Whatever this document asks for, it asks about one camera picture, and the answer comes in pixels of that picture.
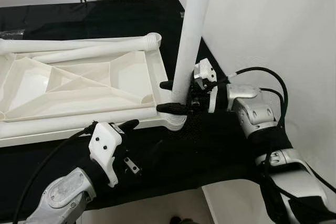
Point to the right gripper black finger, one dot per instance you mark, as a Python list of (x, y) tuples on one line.
[(170, 108), (166, 84)]

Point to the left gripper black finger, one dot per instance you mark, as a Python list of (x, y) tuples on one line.
[(130, 124)]

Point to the white plastic children table top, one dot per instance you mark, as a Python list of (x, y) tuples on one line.
[(79, 85)]

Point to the small clear tape piece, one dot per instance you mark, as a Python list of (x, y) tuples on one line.
[(181, 12)]

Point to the long clear tape strip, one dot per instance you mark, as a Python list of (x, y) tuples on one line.
[(11, 34)]

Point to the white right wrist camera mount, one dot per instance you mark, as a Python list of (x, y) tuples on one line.
[(205, 72)]

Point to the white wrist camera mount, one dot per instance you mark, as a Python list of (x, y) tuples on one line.
[(205, 72), (105, 145)]

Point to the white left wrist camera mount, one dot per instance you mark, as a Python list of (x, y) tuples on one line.
[(105, 145)]

